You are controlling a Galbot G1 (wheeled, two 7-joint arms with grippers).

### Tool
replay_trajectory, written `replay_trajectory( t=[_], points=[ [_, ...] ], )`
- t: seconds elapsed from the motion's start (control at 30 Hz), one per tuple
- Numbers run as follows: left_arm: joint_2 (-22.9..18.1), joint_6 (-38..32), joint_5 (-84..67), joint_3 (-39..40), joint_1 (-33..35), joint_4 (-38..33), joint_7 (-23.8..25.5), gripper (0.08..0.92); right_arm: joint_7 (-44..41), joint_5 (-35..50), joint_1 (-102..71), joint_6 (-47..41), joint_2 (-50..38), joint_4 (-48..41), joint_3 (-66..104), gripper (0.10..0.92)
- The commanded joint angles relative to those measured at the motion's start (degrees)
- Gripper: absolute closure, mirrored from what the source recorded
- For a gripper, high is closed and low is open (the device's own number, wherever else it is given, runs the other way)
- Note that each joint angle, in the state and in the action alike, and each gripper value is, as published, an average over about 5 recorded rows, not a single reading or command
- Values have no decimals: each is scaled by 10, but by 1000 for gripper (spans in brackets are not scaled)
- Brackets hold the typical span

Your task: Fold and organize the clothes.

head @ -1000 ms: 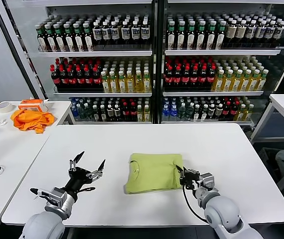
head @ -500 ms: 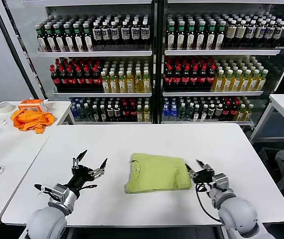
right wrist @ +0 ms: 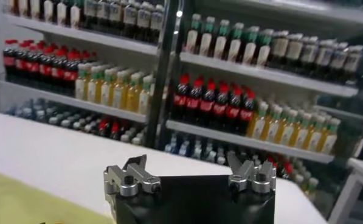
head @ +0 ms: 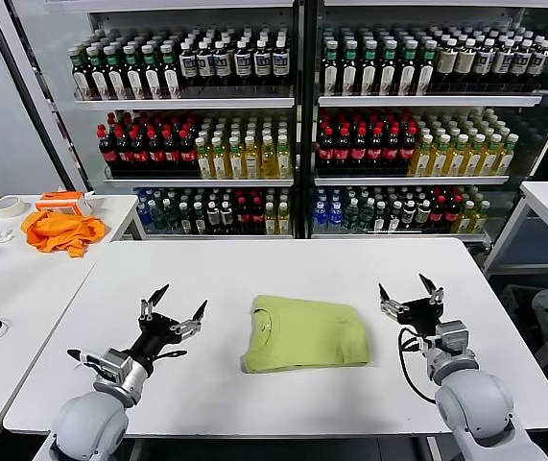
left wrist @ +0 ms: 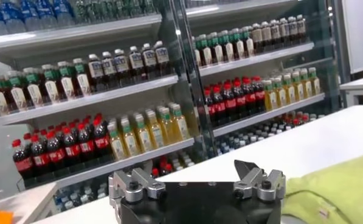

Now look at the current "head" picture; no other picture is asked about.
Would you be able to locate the dark bottle beige label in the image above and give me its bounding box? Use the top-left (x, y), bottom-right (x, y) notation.
top-left (454, 38), bottom-right (477, 86)
top-left (435, 38), bottom-right (459, 86)

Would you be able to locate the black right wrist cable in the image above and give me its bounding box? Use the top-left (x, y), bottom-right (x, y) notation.
top-left (396, 326), bottom-right (441, 405)

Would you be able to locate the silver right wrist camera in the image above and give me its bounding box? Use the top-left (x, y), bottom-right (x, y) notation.
top-left (433, 320), bottom-right (472, 357)

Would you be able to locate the small blue water bottle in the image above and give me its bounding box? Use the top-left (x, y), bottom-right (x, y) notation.
top-left (312, 201), bottom-right (328, 234)
top-left (327, 200), bottom-right (344, 234)
top-left (136, 203), bottom-right (153, 236)

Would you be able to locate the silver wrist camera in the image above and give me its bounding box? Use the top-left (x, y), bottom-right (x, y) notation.
top-left (433, 320), bottom-right (472, 357)
top-left (91, 348), bottom-right (134, 386)

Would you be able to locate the glass drink shelf unit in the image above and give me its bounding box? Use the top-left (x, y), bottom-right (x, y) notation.
top-left (12, 0), bottom-right (305, 241)
top-left (303, 0), bottom-right (548, 247)

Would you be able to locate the small red-capped cola bottle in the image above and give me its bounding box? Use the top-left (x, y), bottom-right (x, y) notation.
top-left (250, 196), bottom-right (266, 236)
top-left (233, 196), bottom-right (251, 236)
top-left (442, 195), bottom-right (463, 232)
top-left (428, 196), bottom-right (447, 232)

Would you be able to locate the black slanted frame post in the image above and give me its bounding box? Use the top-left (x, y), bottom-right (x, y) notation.
top-left (0, 0), bottom-right (88, 194)

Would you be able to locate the light green t-shirt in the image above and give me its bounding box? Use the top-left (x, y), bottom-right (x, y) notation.
top-left (240, 294), bottom-right (371, 375)

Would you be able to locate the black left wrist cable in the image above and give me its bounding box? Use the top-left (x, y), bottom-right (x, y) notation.
top-left (65, 348), bottom-right (189, 372)

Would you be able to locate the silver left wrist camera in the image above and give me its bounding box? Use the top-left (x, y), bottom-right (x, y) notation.
top-left (91, 348), bottom-right (134, 386)

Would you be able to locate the dark bottle green cap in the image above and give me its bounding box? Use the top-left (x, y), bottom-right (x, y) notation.
top-left (397, 40), bottom-right (418, 96)
top-left (360, 40), bottom-right (379, 96)
top-left (321, 40), bottom-right (341, 96)
top-left (121, 44), bottom-right (145, 101)
top-left (102, 44), bottom-right (127, 101)
top-left (158, 43), bottom-right (182, 101)
top-left (341, 40), bottom-right (360, 96)
top-left (139, 44), bottom-right (164, 101)
top-left (378, 40), bottom-right (398, 96)
top-left (85, 45), bottom-right (109, 101)
top-left (416, 40), bottom-right (438, 96)
top-left (70, 46), bottom-right (94, 101)

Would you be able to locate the beige tape roll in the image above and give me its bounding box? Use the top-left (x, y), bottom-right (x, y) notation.
top-left (0, 196), bottom-right (31, 220)

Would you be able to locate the white side table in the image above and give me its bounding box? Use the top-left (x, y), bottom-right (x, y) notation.
top-left (482, 181), bottom-right (548, 369)

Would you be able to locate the white shelf board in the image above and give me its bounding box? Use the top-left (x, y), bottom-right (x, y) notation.
top-left (317, 95), bottom-right (542, 109)
top-left (103, 178), bottom-right (295, 189)
top-left (310, 231), bottom-right (488, 242)
top-left (74, 98), bottom-right (296, 113)
top-left (142, 232), bottom-right (294, 241)
top-left (313, 175), bottom-right (511, 187)

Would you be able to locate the orange and white box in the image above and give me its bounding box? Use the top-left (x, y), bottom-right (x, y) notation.
top-left (35, 191), bottom-right (93, 220)

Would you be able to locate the small dark white-capped bottle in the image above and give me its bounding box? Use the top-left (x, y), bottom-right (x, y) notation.
top-left (178, 202), bottom-right (193, 236)
top-left (415, 199), bottom-right (431, 232)
top-left (219, 201), bottom-right (235, 236)
top-left (204, 201), bottom-right (222, 236)
top-left (191, 201), bottom-right (207, 236)
top-left (387, 200), bottom-right (403, 233)
top-left (372, 200), bottom-right (388, 234)
top-left (400, 199), bottom-right (417, 232)

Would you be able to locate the dark bottle blue label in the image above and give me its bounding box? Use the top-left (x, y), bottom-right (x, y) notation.
top-left (489, 39), bottom-right (515, 86)
top-left (232, 40), bottom-right (253, 88)
top-left (524, 40), bottom-right (548, 88)
top-left (251, 40), bottom-right (273, 88)
top-left (195, 40), bottom-right (216, 88)
top-left (271, 39), bottom-right (290, 88)
top-left (508, 40), bottom-right (534, 87)
top-left (178, 41), bottom-right (198, 88)
top-left (212, 40), bottom-right (233, 88)
top-left (470, 39), bottom-right (497, 86)

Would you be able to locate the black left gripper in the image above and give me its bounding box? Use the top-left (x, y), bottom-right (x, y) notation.
top-left (131, 282), bottom-right (209, 369)

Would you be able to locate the small green-tinted bottle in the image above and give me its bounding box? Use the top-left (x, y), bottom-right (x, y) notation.
top-left (357, 197), bottom-right (374, 234)
top-left (150, 200), bottom-right (166, 236)
top-left (162, 200), bottom-right (179, 236)
top-left (343, 197), bottom-right (359, 234)

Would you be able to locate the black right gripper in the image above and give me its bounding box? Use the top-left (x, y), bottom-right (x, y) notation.
top-left (378, 273), bottom-right (447, 340)

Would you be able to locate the crumpled orange cloth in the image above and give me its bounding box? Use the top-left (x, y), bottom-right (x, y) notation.
top-left (20, 210), bottom-right (110, 259)

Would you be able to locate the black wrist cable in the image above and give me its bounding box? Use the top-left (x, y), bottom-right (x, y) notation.
top-left (396, 326), bottom-right (441, 405)
top-left (65, 348), bottom-right (189, 372)

